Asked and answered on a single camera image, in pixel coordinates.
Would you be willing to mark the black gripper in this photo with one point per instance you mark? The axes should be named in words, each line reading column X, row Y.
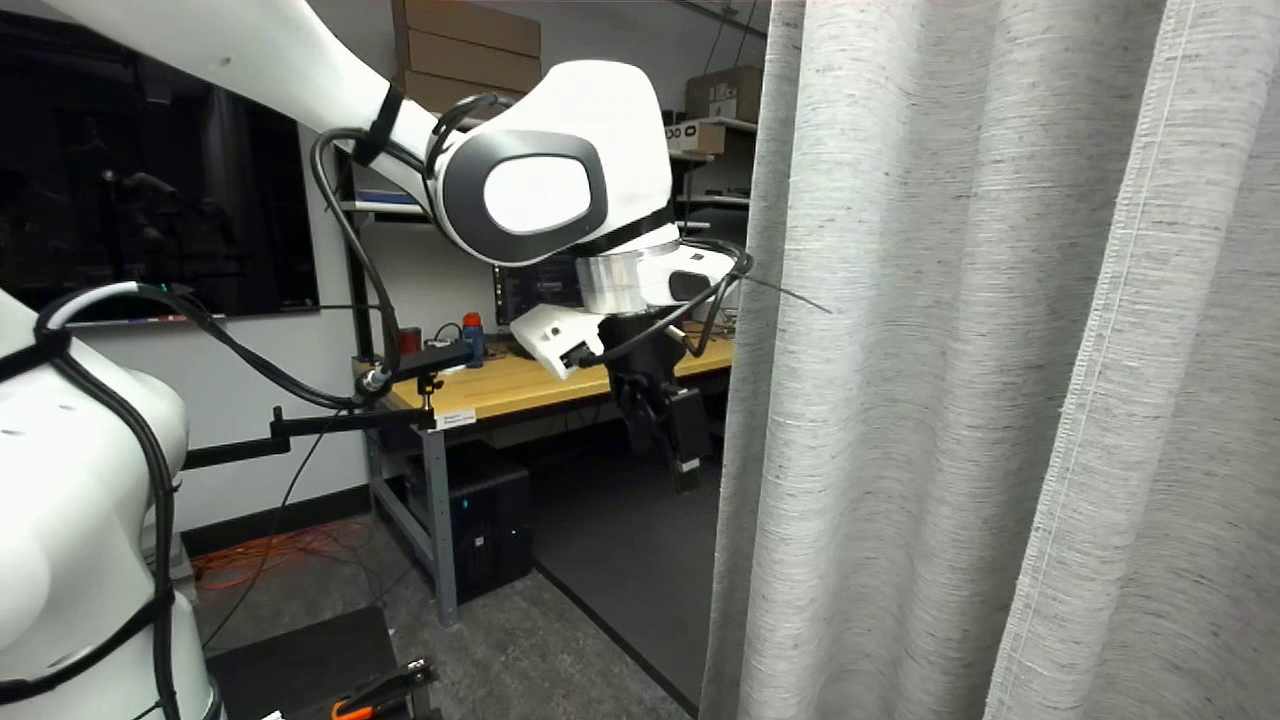
column 643, row 349

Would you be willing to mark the grey woven curtain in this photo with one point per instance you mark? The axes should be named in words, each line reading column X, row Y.
column 960, row 400

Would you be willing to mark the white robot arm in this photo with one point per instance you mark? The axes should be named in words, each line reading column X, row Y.
column 545, row 173

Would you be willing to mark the wooden top workbench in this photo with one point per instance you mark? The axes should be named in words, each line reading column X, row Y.
column 506, row 384

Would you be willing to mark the black computer tower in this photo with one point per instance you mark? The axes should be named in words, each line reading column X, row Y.
column 491, row 532

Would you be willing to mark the brown cardboard box stack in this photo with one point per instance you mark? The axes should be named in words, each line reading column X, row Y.
column 467, row 55

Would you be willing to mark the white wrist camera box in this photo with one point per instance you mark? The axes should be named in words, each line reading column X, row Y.
column 562, row 340

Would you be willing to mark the black stereo camera bar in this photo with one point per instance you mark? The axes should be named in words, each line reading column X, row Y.
column 437, row 363

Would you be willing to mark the black wall monitor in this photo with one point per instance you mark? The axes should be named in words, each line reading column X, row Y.
column 161, row 186

